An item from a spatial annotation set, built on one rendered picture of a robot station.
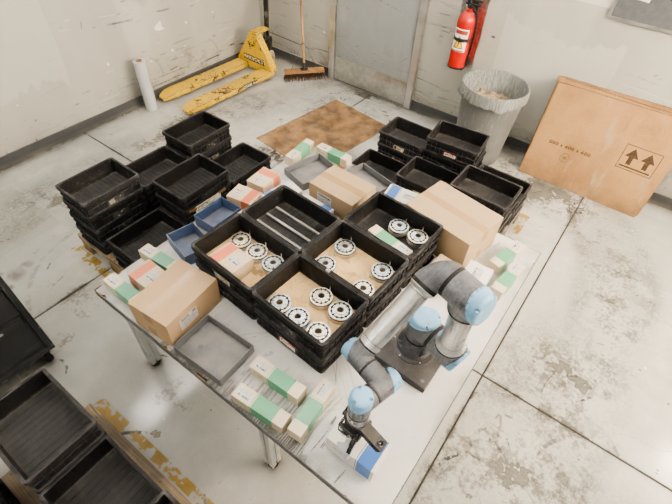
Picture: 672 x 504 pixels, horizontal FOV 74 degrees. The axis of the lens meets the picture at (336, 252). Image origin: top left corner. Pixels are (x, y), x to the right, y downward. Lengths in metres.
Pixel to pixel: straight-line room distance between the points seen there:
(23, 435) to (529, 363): 2.62
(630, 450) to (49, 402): 2.88
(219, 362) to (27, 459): 0.83
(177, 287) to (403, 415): 1.08
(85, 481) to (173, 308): 0.79
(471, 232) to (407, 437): 1.02
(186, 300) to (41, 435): 0.80
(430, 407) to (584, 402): 1.34
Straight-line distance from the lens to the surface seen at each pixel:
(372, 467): 1.69
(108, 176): 3.41
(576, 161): 4.39
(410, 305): 1.46
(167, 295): 2.04
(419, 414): 1.90
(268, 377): 1.86
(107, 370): 2.97
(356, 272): 2.08
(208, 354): 2.02
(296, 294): 1.99
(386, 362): 1.92
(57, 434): 2.31
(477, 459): 2.67
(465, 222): 2.34
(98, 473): 2.29
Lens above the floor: 2.40
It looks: 47 degrees down
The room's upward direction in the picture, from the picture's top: 4 degrees clockwise
